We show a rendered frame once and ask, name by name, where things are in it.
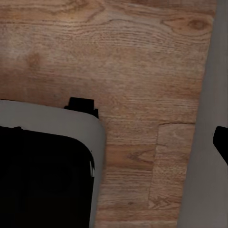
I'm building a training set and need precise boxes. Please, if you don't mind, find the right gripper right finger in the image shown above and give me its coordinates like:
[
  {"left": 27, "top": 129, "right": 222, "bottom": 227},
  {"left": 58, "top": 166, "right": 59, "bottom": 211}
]
[{"left": 212, "top": 126, "right": 228, "bottom": 164}]

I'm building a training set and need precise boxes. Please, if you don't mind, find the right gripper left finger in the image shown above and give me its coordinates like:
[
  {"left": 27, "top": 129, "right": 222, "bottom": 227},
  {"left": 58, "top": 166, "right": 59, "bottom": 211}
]
[{"left": 0, "top": 126, "right": 25, "bottom": 183}]

